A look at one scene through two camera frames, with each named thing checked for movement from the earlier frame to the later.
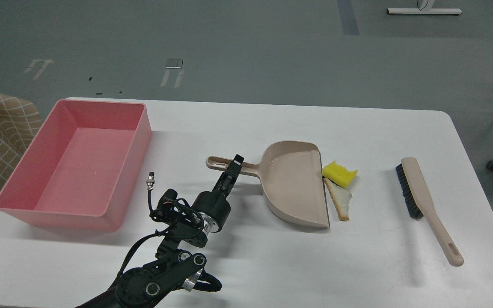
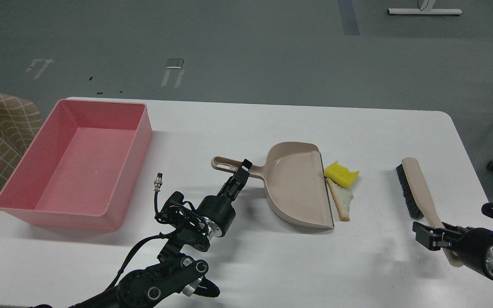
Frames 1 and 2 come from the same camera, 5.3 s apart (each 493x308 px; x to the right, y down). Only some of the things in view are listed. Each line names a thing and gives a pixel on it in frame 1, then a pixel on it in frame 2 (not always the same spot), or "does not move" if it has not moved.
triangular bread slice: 340,197 does not move
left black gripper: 214,207 to 218,214
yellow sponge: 338,174 does not move
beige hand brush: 420,204 does not move
